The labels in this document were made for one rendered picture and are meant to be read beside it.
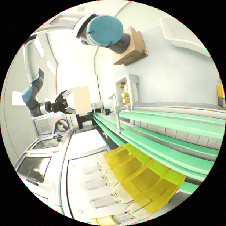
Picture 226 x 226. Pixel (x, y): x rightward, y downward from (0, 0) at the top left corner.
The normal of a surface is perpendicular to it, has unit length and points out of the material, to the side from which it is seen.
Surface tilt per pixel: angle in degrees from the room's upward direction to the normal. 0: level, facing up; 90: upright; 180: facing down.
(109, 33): 95
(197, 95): 0
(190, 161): 90
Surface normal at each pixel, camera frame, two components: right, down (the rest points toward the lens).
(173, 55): -0.89, 0.21
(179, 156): -0.15, -0.98
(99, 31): 0.47, 0.79
